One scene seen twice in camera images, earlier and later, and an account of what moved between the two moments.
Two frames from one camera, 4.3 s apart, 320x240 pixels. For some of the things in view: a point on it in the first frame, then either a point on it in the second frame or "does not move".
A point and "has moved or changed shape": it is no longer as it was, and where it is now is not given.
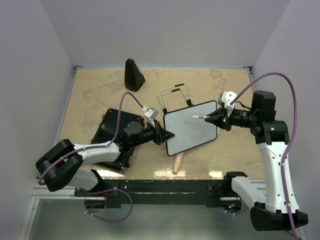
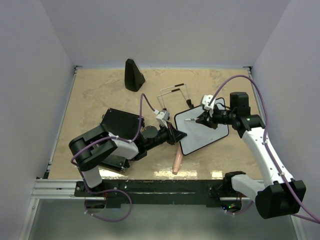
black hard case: x=106 y=132 does not move
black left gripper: x=159 y=132 to x=174 y=135
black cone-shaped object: x=133 y=77 does not move
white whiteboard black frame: x=189 y=132 has moved or changed shape
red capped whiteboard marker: x=199 y=116 has moved or changed shape
